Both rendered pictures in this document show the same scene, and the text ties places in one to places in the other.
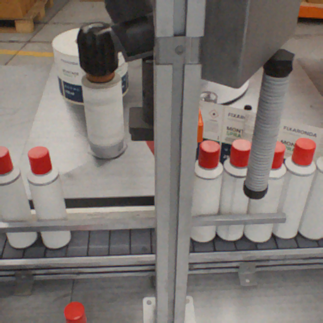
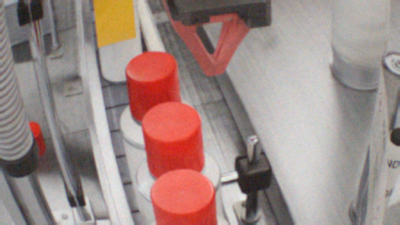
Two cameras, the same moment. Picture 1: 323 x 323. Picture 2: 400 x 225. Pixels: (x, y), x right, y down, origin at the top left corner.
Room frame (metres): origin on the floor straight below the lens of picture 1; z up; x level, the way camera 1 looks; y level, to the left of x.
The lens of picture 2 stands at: (0.52, -0.39, 1.32)
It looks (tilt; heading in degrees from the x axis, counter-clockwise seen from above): 42 degrees down; 81
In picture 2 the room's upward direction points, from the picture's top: 4 degrees counter-clockwise
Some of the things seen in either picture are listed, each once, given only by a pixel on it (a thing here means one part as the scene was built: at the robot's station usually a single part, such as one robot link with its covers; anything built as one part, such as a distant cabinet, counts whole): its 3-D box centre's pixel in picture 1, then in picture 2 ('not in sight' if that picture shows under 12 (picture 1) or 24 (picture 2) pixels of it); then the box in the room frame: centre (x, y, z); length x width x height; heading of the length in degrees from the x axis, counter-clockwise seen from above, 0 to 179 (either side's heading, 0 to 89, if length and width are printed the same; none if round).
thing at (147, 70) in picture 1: (161, 71); not in sight; (0.61, 0.00, 1.18); 0.07 x 0.06 x 0.07; 171
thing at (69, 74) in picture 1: (92, 64); not in sight; (1.11, 0.19, 0.95); 0.20 x 0.20 x 0.14
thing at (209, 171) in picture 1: (205, 193); (165, 178); (0.54, -0.08, 0.98); 0.05 x 0.05 x 0.20
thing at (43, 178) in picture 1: (48, 199); (115, 2); (0.53, 0.19, 0.98); 0.05 x 0.05 x 0.20
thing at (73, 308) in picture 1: (75, 315); (32, 139); (0.39, 0.14, 0.85); 0.03 x 0.03 x 0.03
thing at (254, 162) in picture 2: not in sight; (252, 181); (0.62, -0.02, 0.89); 0.03 x 0.03 x 0.12; 3
